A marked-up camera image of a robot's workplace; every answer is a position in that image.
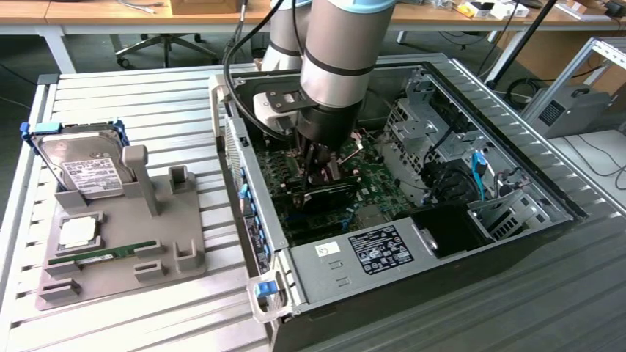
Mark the green Dell motherboard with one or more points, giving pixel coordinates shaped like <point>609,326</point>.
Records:
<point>386,190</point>

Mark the grey parts rack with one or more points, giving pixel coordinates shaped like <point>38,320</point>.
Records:
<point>147,234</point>

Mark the grey power supply unit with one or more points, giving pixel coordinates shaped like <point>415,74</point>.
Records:
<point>333,271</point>

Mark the aluminium profile frame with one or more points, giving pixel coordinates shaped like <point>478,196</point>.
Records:
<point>560,78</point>

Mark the black tripod pole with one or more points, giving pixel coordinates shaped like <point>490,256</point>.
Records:
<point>529,33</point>

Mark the metal socket cover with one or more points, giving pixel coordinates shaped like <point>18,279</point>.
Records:
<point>359,141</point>

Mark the small black device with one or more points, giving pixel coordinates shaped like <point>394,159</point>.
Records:
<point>616,8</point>

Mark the yellow white box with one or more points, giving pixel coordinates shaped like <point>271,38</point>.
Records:
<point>477,9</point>

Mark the green RAM stick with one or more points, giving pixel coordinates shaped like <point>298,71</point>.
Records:
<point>112,252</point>

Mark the blue disk carrier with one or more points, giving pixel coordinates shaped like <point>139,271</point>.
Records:
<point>46,129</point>

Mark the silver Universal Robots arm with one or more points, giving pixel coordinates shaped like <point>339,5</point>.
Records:
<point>338,55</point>

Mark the silver metal disk bay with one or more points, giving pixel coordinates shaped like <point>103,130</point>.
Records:
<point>421,128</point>

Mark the black expansion slot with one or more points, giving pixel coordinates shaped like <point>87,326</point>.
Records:
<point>315,228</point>
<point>321,238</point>

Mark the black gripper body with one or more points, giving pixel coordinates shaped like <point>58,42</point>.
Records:
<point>330,126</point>

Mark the blue plastic clip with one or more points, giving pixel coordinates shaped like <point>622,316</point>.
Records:
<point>265,289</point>

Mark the white cardboard box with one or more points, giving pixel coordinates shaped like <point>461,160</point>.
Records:
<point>512,11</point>

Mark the silver finned chipset heatsink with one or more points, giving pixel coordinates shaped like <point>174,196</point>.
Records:
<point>374,216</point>

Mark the silver CPU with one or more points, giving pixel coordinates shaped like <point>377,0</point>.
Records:
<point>78,231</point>

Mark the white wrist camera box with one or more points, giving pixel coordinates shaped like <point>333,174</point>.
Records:
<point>266,113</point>

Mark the silver perforated metal bracket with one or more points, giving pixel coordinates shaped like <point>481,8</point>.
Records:
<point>509,220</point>

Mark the silver hard disk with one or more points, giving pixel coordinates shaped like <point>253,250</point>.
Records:
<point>83,165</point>

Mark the black open PC case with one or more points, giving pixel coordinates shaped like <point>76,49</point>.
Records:
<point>439,293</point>

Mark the grey metal box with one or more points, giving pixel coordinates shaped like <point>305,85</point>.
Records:
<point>582,113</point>

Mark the CPU socket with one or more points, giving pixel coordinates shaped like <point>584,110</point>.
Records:
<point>295,161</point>

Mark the Nvidia graphics card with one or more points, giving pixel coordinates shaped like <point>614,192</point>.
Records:
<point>327,198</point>

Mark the black office chair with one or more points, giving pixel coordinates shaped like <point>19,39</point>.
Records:
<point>167,42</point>

